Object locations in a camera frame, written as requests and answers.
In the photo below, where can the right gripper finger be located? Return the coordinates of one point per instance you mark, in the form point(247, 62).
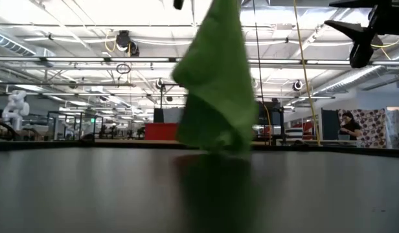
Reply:
point(361, 3)
point(363, 39)

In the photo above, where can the green microfibre towel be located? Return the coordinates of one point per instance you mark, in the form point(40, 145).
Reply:
point(215, 81)

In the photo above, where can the circle-patterned cloth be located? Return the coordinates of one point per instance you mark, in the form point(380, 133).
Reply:
point(374, 126)

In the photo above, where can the pale patterned cloth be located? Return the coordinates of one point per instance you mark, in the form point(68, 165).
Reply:
point(397, 123)

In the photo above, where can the person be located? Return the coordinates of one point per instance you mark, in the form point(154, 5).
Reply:
point(350, 129)

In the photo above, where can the dark partition panel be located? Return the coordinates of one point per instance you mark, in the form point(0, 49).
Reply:
point(330, 124)

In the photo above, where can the grey cloth panel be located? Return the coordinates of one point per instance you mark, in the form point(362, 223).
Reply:
point(172, 115)

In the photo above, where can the black monitor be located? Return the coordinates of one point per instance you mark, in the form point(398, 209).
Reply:
point(270, 113)

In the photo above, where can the red storage bin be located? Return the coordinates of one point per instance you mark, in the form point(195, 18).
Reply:
point(160, 132)

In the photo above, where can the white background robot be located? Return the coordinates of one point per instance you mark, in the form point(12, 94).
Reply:
point(16, 106)

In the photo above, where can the silver ventilation duct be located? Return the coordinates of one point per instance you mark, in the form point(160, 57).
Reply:
point(348, 81)
point(11, 45)

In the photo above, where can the ceiling light rail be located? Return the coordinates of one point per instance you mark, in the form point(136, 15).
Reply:
point(138, 59)

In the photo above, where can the black frame stand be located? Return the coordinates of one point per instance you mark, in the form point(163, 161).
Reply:
point(161, 97)

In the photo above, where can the black cage frame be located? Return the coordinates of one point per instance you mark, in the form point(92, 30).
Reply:
point(63, 112)

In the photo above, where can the black table frame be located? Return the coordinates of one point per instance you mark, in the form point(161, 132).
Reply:
point(41, 145)

